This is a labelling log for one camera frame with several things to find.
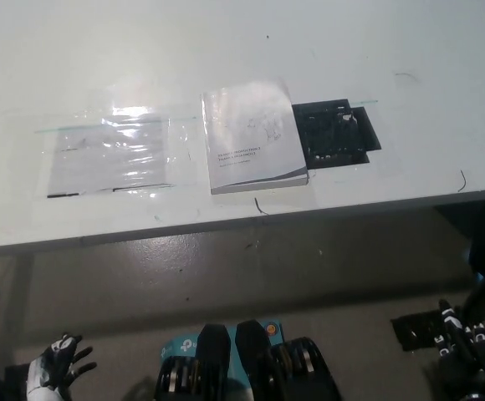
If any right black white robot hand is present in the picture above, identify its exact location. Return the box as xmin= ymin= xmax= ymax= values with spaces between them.
xmin=434 ymin=298 xmax=485 ymax=394

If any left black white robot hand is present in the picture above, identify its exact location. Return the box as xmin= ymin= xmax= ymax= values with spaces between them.
xmin=24 ymin=332 xmax=98 ymax=401

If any white paperback book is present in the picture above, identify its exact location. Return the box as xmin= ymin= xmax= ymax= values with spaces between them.
xmin=201 ymin=77 xmax=310 ymax=195

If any black floor plate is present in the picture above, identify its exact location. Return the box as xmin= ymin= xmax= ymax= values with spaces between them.
xmin=391 ymin=311 xmax=447 ymax=353

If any teal cardboard box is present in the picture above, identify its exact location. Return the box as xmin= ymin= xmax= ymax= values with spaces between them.
xmin=158 ymin=319 xmax=285 ymax=401

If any paper sheet in plastic sleeve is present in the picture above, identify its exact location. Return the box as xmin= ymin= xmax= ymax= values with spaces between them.
xmin=45 ymin=113 xmax=175 ymax=199

